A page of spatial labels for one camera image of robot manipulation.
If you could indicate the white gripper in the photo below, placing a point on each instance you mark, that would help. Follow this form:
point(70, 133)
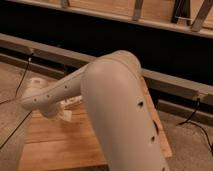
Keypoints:
point(53, 111)

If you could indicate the white sponge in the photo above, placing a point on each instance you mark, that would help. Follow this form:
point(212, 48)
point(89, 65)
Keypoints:
point(66, 115)

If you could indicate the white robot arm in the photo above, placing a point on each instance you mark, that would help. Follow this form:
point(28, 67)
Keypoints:
point(130, 145)

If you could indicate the small white plastic bottle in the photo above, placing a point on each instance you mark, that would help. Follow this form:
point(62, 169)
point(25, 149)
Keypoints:
point(71, 101)

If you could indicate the wooden board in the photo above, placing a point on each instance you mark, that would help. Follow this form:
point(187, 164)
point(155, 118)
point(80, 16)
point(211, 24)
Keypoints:
point(57, 145)

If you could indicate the wooden shelf with brackets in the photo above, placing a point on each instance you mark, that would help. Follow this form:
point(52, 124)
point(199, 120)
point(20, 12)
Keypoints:
point(151, 13)

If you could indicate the long metal rail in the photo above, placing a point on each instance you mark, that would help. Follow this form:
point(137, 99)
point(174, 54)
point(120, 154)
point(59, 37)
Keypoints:
point(40, 53)

